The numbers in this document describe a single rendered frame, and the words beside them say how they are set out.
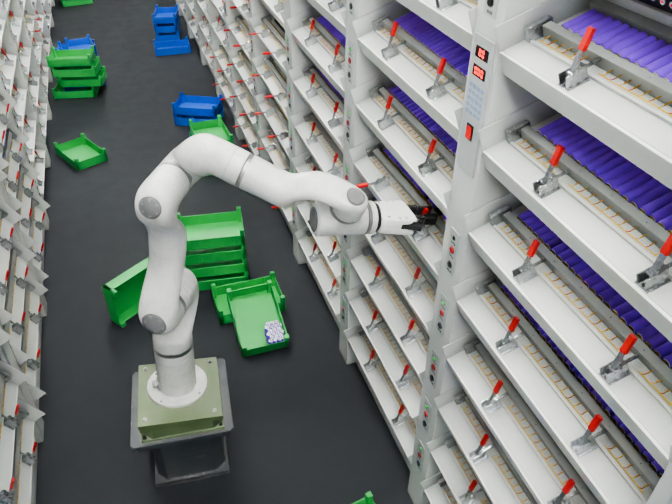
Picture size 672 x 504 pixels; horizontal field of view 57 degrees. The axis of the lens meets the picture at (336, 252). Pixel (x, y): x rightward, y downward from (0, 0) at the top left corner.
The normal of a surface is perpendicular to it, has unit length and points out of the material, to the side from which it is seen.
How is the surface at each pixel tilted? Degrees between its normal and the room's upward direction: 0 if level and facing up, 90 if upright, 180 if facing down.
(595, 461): 20
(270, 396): 0
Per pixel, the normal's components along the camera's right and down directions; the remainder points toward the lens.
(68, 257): 0.01, -0.79
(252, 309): 0.11, -0.58
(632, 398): -0.32, -0.68
